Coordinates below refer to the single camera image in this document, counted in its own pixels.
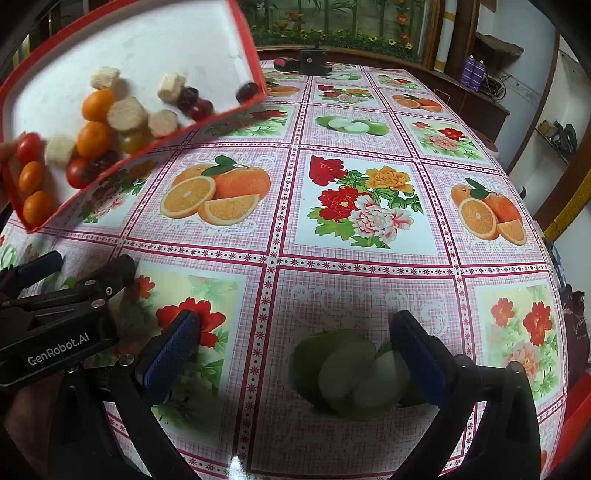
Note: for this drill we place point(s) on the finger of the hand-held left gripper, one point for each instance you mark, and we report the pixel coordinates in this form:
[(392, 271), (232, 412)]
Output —
[(39, 268), (111, 279)]

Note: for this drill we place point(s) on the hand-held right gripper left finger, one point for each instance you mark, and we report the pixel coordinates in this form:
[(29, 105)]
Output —
[(171, 357)]

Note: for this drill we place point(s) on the purple bottle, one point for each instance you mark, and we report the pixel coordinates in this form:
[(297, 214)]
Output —
[(481, 74), (471, 69)]

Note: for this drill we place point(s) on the red and black object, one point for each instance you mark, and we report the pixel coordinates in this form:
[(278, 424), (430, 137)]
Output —
[(286, 63)]

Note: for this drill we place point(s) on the white rolled poster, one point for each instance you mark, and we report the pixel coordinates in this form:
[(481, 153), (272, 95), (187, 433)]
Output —
[(447, 32)]

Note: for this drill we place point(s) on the flower garden glass panel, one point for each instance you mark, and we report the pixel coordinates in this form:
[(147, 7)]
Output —
[(332, 23)]

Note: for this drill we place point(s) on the red tomato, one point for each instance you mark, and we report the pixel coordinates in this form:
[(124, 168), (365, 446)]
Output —
[(78, 172), (28, 146)]

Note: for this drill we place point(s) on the small orange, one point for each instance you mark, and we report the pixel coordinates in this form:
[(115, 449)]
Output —
[(37, 207), (31, 177), (93, 138), (98, 104)]

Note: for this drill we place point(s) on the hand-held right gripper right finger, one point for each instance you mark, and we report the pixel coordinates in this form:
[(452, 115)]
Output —
[(418, 360)]

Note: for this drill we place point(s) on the green tomato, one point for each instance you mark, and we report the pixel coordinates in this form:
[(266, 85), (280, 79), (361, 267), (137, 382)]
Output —
[(131, 141)]

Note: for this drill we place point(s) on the black round device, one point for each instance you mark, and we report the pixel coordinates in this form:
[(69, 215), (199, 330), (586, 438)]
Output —
[(314, 60)]

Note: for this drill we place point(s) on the red rimmed white tray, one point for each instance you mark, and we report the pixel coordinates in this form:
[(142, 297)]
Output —
[(138, 46)]

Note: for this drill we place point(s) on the dark red clothing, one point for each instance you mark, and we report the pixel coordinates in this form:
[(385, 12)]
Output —
[(577, 318)]

